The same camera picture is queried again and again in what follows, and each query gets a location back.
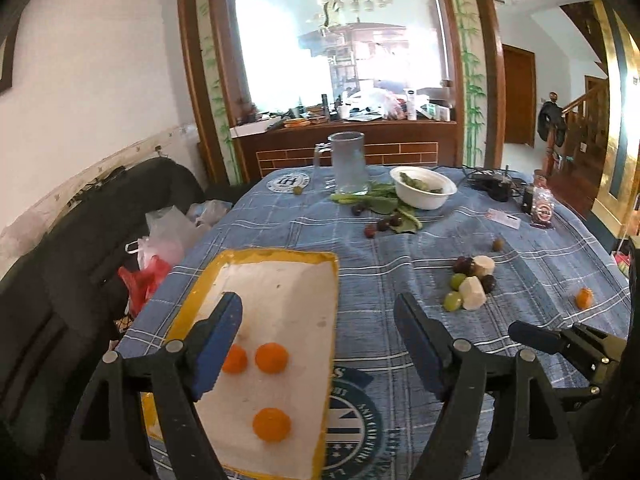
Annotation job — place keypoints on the white and red card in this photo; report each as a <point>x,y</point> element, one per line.
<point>502,217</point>

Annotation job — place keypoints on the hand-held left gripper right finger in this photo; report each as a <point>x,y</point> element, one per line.
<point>420,345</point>

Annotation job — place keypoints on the loose green leafy vegetables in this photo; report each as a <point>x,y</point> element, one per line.
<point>372,202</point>

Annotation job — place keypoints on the white bowl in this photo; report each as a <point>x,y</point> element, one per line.
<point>425,200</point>

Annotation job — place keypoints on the green grape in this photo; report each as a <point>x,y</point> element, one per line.
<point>456,281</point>
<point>452,301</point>

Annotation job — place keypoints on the green vegetables in bowl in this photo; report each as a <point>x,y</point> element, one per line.
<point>412,180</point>

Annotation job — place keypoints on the small dark bottle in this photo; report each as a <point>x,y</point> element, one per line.
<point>527,197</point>

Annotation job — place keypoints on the wooden stair railing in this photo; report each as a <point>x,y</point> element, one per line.
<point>585,120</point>

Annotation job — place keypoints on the clear plastic bag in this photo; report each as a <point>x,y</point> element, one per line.
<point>210,210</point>

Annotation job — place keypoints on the wooden door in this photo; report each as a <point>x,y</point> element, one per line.
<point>519,95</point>

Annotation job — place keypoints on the dark red jujube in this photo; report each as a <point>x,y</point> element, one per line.
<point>462,264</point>

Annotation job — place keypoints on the small red jujube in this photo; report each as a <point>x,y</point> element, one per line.
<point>370,231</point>

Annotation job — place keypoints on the small orange kumquat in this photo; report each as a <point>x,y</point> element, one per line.
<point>583,298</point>

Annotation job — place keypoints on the white plastic bag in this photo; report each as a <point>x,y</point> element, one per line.
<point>167,235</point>

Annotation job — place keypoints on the white bottle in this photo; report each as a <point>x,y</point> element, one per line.
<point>411,105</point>

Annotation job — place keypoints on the wooden cabinet counter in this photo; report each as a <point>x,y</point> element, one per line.
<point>310,142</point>

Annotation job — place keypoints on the wooden partition frame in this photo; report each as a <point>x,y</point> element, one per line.
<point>492,60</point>

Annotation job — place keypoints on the blue plaid tablecloth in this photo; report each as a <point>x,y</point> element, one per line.
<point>380,280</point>

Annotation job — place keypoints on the black coat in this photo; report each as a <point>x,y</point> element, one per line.
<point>550,122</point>

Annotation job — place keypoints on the brown round fruit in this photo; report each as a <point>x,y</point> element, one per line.
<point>497,244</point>

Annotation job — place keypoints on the dark purple grape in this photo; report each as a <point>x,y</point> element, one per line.
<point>488,284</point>

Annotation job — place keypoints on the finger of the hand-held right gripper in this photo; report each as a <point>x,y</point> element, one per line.
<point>535,337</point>

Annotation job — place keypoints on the clear jar with red label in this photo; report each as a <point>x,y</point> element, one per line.
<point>542,205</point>

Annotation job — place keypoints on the black sofa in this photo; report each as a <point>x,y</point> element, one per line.
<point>60,270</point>

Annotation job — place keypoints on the red plastic bag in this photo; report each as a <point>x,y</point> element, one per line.
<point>145,280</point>

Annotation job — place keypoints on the yellow-rimmed white tray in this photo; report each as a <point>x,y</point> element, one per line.
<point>280,300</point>

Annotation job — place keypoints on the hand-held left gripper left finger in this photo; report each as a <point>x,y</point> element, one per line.
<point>220,345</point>

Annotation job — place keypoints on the orange tangerine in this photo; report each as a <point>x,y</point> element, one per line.
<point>271,357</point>
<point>236,358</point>
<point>271,424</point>

